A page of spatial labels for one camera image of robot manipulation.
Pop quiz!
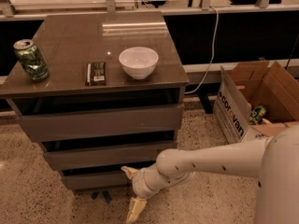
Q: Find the green bag in box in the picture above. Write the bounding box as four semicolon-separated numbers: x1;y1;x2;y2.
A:
249;105;266;125

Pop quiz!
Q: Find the grey middle drawer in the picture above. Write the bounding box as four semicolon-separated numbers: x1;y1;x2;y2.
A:
44;141;177;171

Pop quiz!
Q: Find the green soda can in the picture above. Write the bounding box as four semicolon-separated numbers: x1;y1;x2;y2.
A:
13;39;50;81

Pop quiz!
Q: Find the grey drawer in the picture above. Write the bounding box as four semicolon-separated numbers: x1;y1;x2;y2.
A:
44;141;177;171
18;105;184;142
60;161;157;191

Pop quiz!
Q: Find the grey bottom drawer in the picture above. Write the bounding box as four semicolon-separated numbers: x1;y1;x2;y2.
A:
60;161;157;191

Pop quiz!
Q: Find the grey drawer cabinet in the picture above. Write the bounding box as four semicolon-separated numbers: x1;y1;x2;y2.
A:
0;11;190;194

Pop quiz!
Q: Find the white corovan cardboard box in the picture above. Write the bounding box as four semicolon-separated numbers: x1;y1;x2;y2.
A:
214;61;299;143

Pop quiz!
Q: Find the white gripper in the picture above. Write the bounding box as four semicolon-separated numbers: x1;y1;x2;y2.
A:
121;165;165;224

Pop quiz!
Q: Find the metal railing frame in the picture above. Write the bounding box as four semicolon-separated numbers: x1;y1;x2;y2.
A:
0;0;299;21

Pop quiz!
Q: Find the white bowl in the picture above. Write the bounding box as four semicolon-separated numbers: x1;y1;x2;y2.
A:
119;47;159;79

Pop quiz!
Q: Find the black cable right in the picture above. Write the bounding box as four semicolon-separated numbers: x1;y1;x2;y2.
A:
284;31;299;71

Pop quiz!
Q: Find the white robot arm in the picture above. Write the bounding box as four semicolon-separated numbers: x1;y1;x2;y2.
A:
121;125;299;224

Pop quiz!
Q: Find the grey top drawer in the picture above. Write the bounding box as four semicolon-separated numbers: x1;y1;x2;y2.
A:
18;105;184;142

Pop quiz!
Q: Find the white cable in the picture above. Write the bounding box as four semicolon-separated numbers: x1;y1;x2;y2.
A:
184;6;220;96

